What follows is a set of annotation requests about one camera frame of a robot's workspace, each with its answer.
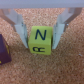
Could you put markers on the yellow block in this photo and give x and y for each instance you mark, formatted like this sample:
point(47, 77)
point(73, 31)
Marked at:
point(40, 40)

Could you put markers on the purple block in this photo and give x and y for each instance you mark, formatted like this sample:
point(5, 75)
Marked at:
point(4, 50)

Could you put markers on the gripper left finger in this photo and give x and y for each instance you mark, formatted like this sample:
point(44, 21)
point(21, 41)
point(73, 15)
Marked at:
point(20, 30)

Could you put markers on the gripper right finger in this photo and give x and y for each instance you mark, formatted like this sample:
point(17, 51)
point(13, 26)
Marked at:
point(61, 29)

